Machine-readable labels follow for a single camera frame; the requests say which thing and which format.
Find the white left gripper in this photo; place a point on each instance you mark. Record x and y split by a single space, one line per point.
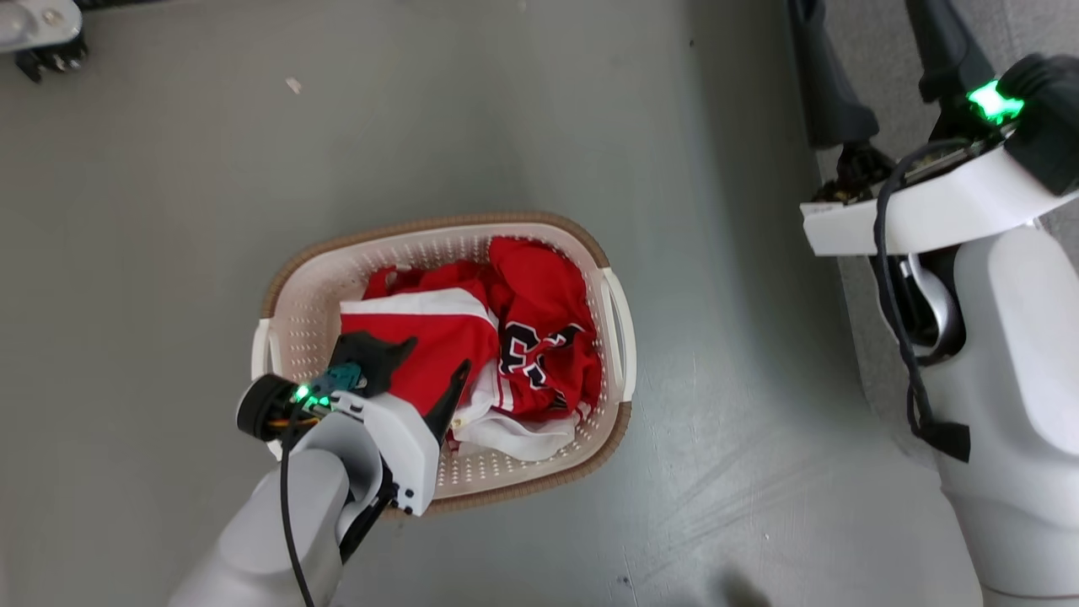
409 447

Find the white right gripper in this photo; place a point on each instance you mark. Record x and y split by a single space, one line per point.
944 211

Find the red basketball jersey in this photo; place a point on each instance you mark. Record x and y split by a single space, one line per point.
539 295

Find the white perforated laundry basket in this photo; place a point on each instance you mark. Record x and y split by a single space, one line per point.
539 472

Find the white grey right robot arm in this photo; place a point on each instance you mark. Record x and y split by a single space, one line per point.
1020 405

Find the grey fabric sofa seat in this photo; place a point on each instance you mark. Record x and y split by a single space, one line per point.
889 51

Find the black furniture caster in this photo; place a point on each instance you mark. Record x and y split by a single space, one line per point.
50 57

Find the grey metal furniture leg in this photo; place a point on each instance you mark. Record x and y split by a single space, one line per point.
29 18

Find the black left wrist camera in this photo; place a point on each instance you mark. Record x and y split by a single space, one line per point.
362 350

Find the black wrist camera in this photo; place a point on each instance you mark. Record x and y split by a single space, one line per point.
362 350
1049 118

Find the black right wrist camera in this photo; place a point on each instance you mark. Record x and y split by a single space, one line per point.
1049 118

